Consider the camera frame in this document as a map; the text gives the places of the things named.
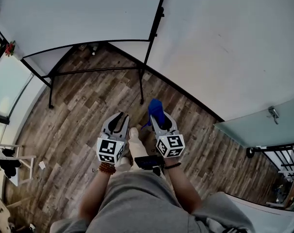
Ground person's left forearm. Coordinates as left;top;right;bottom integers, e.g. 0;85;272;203
78;165;116;220

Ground person in white shirt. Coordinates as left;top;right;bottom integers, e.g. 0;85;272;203
49;171;256;233

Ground white wooden chair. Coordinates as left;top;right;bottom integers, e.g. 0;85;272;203
0;142;37;186

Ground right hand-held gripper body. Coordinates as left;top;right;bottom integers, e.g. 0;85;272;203
154;129;186;158

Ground blue wiping cloth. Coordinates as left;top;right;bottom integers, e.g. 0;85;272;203
141;98;166;131

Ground black bead bracelet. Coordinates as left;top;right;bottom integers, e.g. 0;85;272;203
164;162;182;170

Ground red flowers in white holder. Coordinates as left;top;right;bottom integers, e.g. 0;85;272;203
4;40;25;61

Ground metal door handle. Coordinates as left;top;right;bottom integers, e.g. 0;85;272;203
267;105;280;125

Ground brown bead bracelet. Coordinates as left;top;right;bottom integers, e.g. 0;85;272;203
98;162;117;175

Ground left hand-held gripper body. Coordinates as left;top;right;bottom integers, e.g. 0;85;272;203
96;130;126;164

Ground cluttered wooden workbench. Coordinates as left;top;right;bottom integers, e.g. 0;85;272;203
265;169;294;212

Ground black metal cart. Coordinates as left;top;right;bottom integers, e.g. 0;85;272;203
245;143;294;180

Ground white strap with black buckle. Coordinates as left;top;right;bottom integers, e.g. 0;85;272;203
205;217;250;233

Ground person's right forearm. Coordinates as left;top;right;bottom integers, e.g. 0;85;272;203
164;158;203;215

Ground black cloth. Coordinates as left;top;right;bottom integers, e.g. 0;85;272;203
0;149;21;179

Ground frosted glass door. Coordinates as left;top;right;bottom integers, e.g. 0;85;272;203
213;96;294;148

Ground black waist-worn device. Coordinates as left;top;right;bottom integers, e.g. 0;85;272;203
134;155;166;171

